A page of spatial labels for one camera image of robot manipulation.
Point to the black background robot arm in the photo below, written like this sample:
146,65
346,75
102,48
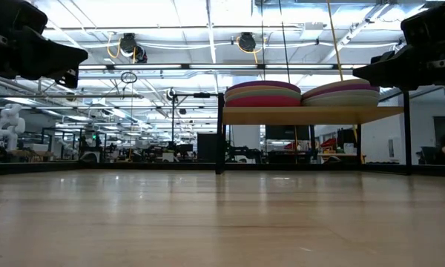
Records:
243,153

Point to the black monitor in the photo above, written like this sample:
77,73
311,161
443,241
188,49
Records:
346,138
287,132

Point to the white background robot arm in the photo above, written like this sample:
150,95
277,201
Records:
9,124

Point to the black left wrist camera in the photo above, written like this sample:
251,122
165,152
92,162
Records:
22,16

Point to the wooden shelf with black legs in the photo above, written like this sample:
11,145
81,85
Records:
300,115

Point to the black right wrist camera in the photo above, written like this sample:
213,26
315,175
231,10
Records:
430,26

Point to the black office chair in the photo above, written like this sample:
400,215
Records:
428,155

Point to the black table border strip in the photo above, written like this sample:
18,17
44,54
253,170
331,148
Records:
133,167

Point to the grey horizontal pipe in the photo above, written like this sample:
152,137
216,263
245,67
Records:
96,96

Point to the peach orange plate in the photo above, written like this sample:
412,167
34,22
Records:
263,89

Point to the red object on desk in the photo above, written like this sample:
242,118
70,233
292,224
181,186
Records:
329,143

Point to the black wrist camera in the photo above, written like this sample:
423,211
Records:
430,26
22,16

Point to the long ceiling light bar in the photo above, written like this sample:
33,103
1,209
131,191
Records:
222,66

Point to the black box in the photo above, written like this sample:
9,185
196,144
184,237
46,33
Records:
207,146

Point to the black metal workstation frame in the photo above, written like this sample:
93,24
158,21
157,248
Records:
202,95

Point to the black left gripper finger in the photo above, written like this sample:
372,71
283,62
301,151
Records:
52,57
69,79

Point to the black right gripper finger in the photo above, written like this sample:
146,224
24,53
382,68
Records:
383,56
397,70

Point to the light green plate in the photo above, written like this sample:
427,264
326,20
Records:
263,93

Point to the pale peach plate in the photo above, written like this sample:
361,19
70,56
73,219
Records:
341,82

